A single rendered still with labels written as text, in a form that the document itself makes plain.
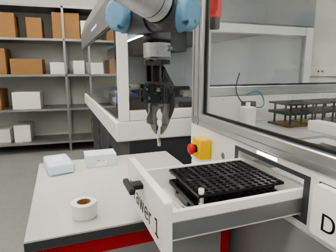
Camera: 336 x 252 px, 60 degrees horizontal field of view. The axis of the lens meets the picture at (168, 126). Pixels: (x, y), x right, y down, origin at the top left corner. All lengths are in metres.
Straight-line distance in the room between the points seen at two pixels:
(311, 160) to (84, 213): 0.57
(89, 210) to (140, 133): 0.72
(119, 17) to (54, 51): 4.15
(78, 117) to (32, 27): 1.46
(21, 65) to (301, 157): 4.09
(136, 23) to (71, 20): 3.72
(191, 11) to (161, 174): 0.42
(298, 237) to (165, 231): 0.35
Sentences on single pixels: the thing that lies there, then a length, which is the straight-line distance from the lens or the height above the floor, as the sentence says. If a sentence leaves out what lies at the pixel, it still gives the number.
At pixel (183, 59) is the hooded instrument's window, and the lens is 1.54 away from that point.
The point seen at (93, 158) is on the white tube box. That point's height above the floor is 0.80.
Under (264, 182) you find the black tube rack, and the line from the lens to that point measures 0.73.
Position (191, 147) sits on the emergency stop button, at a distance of 1.04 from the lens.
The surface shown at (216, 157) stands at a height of 0.86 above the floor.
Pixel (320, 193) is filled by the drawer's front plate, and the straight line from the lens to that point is 0.68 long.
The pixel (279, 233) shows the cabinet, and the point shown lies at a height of 0.75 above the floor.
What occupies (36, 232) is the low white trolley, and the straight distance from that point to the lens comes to 0.84.
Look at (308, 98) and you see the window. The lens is 0.72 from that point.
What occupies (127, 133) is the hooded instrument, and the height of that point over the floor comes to 0.85.
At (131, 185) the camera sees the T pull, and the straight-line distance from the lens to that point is 0.65.
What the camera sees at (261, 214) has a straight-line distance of 0.68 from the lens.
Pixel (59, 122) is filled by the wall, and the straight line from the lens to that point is 4.89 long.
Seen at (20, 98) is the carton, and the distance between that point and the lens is 4.44.
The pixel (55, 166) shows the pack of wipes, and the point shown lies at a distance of 1.19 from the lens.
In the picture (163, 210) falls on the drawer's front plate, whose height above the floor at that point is 0.91.
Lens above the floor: 1.16
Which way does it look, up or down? 11 degrees down
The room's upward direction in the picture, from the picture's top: straight up
